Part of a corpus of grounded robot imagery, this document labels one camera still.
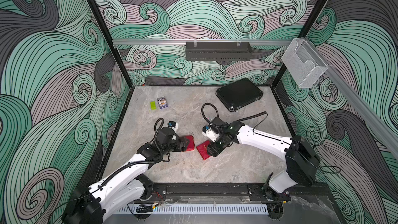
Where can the clear acrylic wall holder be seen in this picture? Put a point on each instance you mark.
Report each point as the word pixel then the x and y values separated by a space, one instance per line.
pixel 304 63

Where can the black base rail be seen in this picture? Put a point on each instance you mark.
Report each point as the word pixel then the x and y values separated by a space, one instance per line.
pixel 171 192

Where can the black flat case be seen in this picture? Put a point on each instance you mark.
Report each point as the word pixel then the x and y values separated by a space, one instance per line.
pixel 239 94

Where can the aluminium wall rail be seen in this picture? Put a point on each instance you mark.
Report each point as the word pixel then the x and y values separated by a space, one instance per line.
pixel 156 41

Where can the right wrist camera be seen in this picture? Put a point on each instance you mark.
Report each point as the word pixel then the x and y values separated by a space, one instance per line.
pixel 210 133

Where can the red jewelry box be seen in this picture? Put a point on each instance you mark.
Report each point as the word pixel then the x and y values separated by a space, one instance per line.
pixel 202 149
pixel 190 145

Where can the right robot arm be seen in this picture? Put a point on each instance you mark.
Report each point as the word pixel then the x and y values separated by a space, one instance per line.
pixel 302 163

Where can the black wall tray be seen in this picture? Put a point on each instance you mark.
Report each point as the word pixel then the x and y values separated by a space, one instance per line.
pixel 219 52

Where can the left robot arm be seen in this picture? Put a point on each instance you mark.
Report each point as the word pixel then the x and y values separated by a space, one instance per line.
pixel 96 203

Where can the small card pack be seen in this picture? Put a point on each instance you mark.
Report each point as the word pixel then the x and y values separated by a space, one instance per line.
pixel 162 102

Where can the white slotted cable duct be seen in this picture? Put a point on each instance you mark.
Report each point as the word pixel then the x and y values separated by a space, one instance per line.
pixel 215 208

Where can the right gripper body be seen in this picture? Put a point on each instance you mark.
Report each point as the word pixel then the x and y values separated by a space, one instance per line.
pixel 217 146

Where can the green small block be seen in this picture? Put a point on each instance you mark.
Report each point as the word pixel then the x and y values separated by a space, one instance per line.
pixel 153 105

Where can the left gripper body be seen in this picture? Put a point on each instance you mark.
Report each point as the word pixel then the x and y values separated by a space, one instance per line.
pixel 179 146

